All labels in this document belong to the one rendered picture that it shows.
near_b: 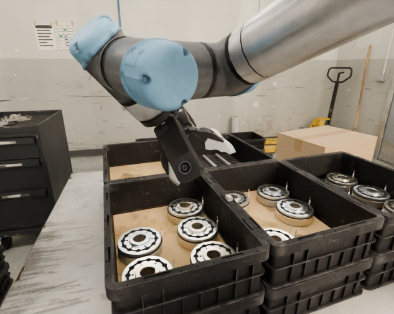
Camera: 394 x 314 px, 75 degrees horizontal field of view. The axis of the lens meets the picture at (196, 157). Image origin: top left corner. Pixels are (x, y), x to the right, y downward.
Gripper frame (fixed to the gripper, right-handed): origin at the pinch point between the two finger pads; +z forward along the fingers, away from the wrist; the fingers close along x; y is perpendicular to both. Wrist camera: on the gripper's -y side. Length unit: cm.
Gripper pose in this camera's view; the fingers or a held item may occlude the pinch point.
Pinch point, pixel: (207, 171)
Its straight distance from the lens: 57.8
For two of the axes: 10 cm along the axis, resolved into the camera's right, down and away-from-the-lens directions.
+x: -8.4, 5.0, 1.9
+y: -2.6, -6.8, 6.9
